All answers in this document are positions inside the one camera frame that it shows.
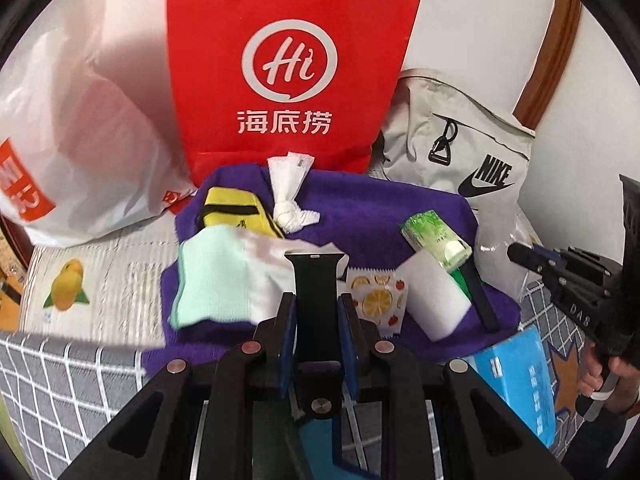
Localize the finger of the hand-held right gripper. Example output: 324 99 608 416
507 242 563 289
530 244 571 267

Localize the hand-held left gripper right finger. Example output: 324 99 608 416
336 292 576 480

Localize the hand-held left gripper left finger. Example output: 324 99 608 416
60 291 301 480

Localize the fruit-print wipe packet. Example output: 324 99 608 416
345 267 410 338

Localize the mint green sock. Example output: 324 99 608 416
170 227 296 330

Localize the white rectangular packet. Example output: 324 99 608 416
402 252 473 343

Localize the green tissue packet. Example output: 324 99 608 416
400 211 472 271

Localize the blue tissue pack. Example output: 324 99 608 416
467 330 558 448

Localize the yellow pouch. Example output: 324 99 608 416
200 186 286 241

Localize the white glove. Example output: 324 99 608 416
266 151 321 233

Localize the person's right hand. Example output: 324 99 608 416
579 354 640 413

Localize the purple towel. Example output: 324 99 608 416
141 162 521 381

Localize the newsprint pattern bedsheet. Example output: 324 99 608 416
17 220 201 348

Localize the grey waist bag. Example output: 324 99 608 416
370 67 536 211

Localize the grey checked blanket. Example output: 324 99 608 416
0 280 591 480

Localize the red paper bag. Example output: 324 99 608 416
165 0 425 186

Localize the white plastic shopping bag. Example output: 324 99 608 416
0 0 201 248

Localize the wooden door frame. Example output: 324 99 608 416
512 0 583 133

